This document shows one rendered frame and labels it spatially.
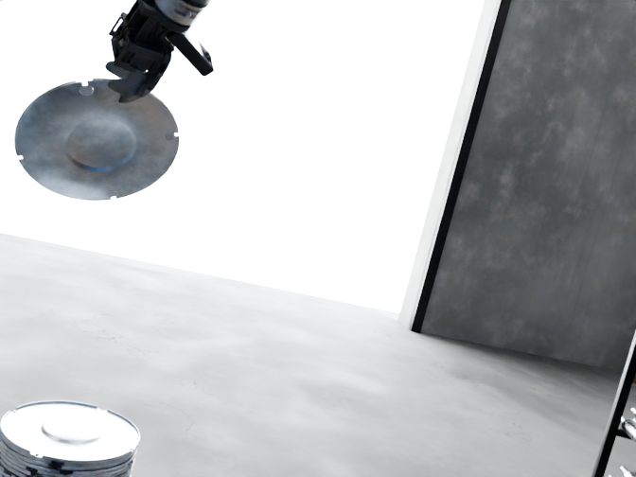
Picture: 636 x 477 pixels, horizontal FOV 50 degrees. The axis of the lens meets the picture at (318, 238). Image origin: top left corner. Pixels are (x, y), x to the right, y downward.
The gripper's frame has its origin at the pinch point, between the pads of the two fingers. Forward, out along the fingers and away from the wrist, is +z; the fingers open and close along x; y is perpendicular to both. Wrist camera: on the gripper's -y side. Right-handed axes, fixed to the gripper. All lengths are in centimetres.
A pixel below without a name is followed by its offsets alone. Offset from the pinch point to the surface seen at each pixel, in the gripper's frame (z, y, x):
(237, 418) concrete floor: 134, -110, 15
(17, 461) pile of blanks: 62, 0, 44
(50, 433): 63, -7, 39
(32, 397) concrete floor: 153, -41, -4
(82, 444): 60, -13, 42
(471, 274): 173, -386, -98
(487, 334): 194, -411, -59
